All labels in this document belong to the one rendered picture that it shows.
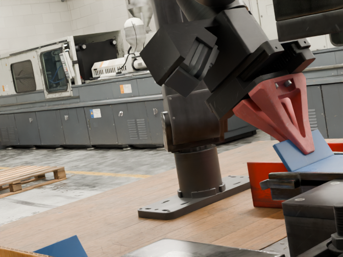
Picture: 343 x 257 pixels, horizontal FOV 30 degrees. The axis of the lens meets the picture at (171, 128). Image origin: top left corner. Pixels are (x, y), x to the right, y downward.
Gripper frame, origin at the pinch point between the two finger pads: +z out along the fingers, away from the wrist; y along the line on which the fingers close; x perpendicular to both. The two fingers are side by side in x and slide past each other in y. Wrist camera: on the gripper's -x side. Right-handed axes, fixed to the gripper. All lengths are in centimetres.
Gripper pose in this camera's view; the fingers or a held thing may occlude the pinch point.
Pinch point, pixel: (303, 147)
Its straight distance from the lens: 61.7
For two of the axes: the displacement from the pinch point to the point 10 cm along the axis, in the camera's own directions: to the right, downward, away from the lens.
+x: 7.1, -2.0, 6.7
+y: 5.1, -5.2, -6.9
